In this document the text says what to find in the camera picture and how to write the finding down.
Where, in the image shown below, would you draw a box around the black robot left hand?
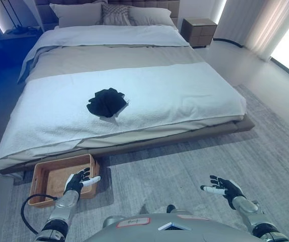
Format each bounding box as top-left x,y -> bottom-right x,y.
63,167 -> 101,196

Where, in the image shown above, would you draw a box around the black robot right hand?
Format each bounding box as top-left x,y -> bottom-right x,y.
200,175 -> 246,202

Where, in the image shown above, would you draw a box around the brown woven basket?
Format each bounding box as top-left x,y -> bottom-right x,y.
29,154 -> 101,209

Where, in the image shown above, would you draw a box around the black crumpled clothes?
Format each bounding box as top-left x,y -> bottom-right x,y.
86,87 -> 131,119

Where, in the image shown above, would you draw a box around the beige mattress bed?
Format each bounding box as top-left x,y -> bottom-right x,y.
24,44 -> 207,85

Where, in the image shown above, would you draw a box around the grey floor rug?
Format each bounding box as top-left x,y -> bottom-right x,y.
13,84 -> 289,242

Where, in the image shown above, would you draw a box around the silver robot left leg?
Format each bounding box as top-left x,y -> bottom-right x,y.
102,215 -> 126,227

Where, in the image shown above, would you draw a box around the silver robot leg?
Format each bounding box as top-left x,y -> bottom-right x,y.
102,215 -> 126,227
166,204 -> 210,221

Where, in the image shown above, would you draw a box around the silver robot right leg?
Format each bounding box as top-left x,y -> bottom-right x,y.
166,204 -> 210,221

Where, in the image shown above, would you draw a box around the grey robot torso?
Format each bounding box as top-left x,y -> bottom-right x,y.
83,213 -> 263,242

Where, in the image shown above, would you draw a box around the white towel blanket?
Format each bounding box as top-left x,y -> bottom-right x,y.
0,63 -> 247,174

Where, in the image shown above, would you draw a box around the white duvet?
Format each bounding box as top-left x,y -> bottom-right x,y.
17,24 -> 191,84

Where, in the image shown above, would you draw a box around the low side bench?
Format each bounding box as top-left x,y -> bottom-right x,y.
0,28 -> 44,47

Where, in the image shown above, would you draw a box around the brown wooden nightstand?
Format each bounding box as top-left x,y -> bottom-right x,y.
181,18 -> 218,49

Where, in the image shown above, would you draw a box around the black items on bench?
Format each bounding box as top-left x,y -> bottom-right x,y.
7,24 -> 38,35

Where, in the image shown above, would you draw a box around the large beige pillow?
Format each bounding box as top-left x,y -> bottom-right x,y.
48,2 -> 105,28
128,6 -> 177,27

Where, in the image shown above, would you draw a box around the white sheer curtain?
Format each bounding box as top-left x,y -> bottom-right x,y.
212,0 -> 289,62

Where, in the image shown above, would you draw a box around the textured decorative cushion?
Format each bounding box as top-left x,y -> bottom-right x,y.
95,4 -> 132,26

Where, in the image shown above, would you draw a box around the brown padded headboard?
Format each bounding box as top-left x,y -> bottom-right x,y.
48,0 -> 181,26

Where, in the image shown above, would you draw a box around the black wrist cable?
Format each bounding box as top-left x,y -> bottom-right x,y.
20,193 -> 59,229

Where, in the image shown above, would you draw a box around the brown bed frame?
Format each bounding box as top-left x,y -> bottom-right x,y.
0,117 -> 256,180

